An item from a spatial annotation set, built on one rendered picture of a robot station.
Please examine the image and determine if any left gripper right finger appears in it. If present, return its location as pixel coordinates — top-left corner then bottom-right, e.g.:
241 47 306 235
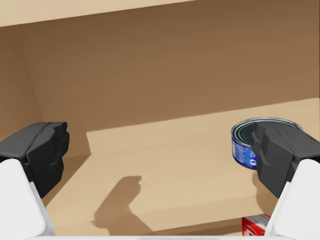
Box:
250 121 320 237

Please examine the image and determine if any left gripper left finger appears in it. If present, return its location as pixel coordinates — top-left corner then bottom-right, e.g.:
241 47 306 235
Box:
0 121 71 237

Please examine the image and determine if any blue flat can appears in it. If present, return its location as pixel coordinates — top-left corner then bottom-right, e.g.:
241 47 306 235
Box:
230 116 305 171

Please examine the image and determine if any red and white carton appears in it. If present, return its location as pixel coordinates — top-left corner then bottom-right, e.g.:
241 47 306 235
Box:
241 213 272 237

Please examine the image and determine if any pale wooden shelf unit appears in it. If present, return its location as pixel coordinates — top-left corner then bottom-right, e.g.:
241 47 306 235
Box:
0 0 320 237

